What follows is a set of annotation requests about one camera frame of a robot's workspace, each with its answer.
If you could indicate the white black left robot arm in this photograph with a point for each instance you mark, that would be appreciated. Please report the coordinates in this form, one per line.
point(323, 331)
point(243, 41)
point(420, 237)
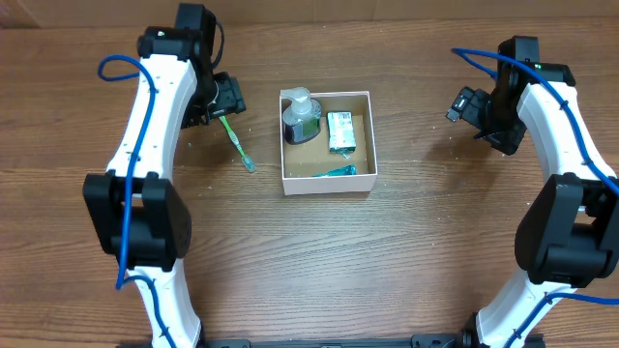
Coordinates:
point(138, 215)

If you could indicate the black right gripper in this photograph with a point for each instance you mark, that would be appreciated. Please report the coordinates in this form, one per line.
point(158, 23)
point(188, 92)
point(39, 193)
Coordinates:
point(508, 139)

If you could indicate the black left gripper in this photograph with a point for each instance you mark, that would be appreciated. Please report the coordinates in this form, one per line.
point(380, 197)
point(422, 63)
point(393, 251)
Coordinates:
point(230, 94)

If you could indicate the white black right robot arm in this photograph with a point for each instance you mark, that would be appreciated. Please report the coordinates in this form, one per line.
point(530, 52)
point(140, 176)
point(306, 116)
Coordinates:
point(569, 236)

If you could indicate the green white toothpaste tube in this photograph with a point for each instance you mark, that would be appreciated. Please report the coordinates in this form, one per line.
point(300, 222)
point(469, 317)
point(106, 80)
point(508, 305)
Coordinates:
point(347, 170)

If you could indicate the pink open cardboard box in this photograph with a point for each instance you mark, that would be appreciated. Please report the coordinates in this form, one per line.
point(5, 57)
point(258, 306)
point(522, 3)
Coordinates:
point(313, 168)

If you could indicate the green white soap bar pack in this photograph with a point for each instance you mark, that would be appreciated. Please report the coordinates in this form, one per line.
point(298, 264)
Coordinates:
point(342, 139)

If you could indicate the green toothbrush with cap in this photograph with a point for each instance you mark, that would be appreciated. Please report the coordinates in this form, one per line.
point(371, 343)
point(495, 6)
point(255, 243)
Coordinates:
point(247, 161)

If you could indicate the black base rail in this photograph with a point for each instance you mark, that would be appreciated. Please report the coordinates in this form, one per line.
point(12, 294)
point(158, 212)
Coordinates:
point(338, 343)

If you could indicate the clear soap pump bottle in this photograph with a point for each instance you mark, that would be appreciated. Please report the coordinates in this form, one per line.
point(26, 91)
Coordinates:
point(301, 118)

